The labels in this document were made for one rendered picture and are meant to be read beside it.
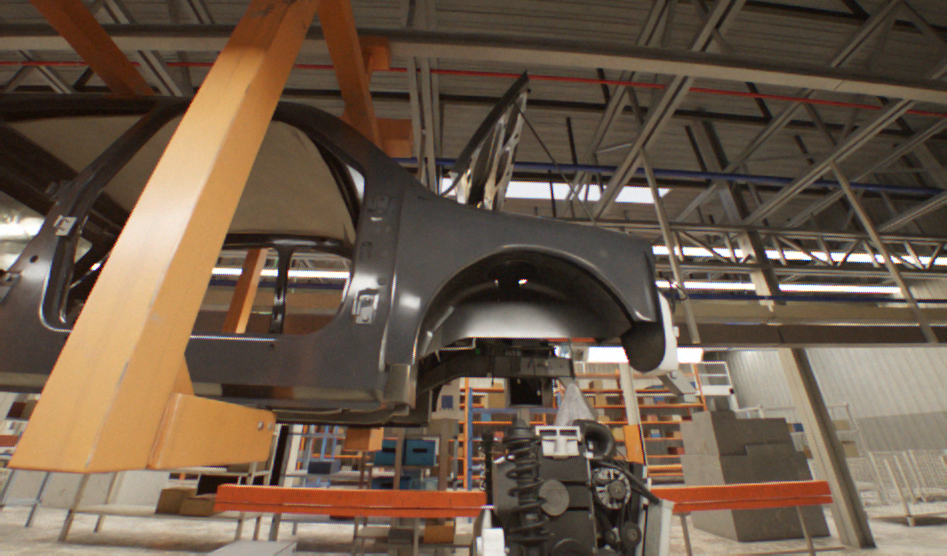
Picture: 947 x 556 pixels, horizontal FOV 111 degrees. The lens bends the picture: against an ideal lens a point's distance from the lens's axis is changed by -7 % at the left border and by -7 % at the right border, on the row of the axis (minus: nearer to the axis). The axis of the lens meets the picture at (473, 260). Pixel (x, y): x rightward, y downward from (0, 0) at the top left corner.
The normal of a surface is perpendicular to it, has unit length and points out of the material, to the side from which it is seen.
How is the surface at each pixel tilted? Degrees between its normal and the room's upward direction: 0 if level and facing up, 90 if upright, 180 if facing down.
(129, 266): 90
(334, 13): 180
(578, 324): 90
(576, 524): 90
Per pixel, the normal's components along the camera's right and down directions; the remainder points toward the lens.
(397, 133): 0.06, -0.46
